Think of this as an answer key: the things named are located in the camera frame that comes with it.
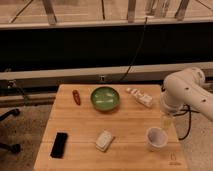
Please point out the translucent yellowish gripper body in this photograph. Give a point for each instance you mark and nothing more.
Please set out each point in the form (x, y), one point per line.
(167, 121)

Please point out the green bowl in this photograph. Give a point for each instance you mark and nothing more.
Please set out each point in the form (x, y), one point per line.
(105, 98)

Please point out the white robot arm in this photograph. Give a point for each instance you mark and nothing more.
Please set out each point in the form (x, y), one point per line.
(186, 87)

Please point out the white plastic cup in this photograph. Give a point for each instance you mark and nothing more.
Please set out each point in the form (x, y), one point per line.
(156, 138)

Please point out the black rectangular block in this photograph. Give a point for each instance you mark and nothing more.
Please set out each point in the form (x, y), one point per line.
(59, 145)

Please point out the wooden table board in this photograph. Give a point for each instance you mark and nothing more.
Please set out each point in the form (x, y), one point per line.
(128, 124)

